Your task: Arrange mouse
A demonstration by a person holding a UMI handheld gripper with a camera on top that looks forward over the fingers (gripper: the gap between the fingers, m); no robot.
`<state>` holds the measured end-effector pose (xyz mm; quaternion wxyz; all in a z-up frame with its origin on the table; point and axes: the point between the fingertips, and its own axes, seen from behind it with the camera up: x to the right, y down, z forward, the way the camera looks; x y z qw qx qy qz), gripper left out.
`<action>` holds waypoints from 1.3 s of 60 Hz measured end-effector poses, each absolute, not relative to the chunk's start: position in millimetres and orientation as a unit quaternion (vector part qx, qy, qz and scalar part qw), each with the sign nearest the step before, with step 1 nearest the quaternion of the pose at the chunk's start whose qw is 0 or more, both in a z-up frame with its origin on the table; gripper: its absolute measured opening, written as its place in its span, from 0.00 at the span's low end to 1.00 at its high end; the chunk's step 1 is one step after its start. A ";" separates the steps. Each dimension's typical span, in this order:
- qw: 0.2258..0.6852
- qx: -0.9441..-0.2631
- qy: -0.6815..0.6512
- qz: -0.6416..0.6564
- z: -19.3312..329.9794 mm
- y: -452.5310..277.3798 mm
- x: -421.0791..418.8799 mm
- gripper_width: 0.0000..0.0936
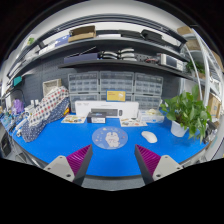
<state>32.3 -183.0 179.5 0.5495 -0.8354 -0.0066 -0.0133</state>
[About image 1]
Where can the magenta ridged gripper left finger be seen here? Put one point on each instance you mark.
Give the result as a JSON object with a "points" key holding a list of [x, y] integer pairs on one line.
{"points": [[72, 168]]}

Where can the grey drawer organizer right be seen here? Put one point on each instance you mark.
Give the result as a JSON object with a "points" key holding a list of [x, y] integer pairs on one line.
{"points": [[148, 90]]}

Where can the sticker sheet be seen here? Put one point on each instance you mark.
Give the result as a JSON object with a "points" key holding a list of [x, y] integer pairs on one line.
{"points": [[74, 119], [132, 122]]}

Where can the patterned fabric bag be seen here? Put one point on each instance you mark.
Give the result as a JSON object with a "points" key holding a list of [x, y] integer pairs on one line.
{"points": [[50, 109]]}

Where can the sticker sheet right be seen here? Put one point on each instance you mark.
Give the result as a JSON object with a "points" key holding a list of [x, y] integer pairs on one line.
{"points": [[132, 122]]}

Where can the yellow label card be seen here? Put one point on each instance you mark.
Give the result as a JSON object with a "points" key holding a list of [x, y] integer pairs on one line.
{"points": [[116, 96]]}

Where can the white computer mouse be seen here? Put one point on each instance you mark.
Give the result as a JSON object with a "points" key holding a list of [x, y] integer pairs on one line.
{"points": [[149, 136]]}

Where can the grey drawer organizer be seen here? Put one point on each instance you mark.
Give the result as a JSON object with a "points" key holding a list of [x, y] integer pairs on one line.
{"points": [[83, 86], [116, 80], [148, 90]]}

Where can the purple toy figure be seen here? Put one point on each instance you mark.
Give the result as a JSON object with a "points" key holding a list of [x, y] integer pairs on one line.
{"points": [[18, 107]]}

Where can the grey drawer organizer middle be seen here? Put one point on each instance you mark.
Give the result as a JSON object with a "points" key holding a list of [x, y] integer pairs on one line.
{"points": [[116, 80]]}

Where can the blue desk mat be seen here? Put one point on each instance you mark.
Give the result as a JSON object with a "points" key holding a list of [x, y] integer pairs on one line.
{"points": [[59, 138]]}

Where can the sticker sheet left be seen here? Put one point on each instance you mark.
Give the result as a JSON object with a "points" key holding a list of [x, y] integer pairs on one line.
{"points": [[74, 119]]}

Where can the round cartoon mouse pad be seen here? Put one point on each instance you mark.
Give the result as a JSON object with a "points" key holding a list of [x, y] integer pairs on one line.
{"points": [[109, 138]]}

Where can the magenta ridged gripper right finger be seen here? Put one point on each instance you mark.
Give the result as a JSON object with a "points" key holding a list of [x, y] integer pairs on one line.
{"points": [[154, 167]]}

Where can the wooden frame box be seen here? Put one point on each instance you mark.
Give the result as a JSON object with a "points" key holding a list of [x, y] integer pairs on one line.
{"points": [[49, 85]]}

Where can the white instrument on shelf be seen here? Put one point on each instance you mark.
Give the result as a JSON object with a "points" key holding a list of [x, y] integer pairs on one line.
{"points": [[170, 62]]}

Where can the grey drawer organizer left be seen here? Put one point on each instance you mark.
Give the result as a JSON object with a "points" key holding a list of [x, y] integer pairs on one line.
{"points": [[83, 86]]}

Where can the green potted plant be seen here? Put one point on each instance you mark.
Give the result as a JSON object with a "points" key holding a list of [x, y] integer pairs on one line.
{"points": [[187, 114]]}

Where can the small black box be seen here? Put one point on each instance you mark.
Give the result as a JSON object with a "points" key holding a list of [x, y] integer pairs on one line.
{"points": [[96, 117]]}

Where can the cardboard box on shelf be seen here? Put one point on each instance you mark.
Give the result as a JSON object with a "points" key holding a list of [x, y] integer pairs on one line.
{"points": [[81, 33]]}

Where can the white blue small box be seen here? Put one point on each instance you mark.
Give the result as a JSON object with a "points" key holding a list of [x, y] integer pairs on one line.
{"points": [[150, 116]]}

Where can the white long keyboard box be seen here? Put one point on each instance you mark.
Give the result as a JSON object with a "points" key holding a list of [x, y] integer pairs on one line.
{"points": [[112, 109]]}

